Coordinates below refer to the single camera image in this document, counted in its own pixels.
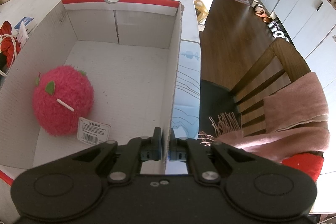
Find pink fuzzy plush ball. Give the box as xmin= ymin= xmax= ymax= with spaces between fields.
xmin=33 ymin=65 xmax=94 ymax=136

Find black white slippers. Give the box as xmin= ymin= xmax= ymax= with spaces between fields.
xmin=266 ymin=20 xmax=290 ymax=42

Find white barcode hang tag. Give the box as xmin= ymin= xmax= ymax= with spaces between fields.
xmin=77 ymin=117 xmax=111 ymax=145

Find small blue white box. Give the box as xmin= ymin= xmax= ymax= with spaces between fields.
xmin=14 ymin=16 xmax=37 ymax=34

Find white storage cabinet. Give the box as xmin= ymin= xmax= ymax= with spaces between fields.
xmin=273 ymin=0 xmax=335 ymax=88

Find near wooden dining chair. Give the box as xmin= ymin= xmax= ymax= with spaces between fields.
xmin=228 ymin=38 xmax=310 ymax=136

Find red cloth garment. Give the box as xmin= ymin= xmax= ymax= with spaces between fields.
xmin=1 ymin=21 xmax=21 ymax=68

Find red chair cushion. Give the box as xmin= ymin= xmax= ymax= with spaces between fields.
xmin=281 ymin=153 xmax=324 ymax=182

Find white red cardboard box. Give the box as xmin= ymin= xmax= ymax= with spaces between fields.
xmin=0 ymin=0 xmax=185 ymax=224

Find yellow plastic bag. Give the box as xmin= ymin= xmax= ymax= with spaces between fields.
xmin=194 ymin=0 xmax=209 ymax=24

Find pink fringed scarf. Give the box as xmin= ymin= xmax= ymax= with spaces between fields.
xmin=198 ymin=72 xmax=330 ymax=162

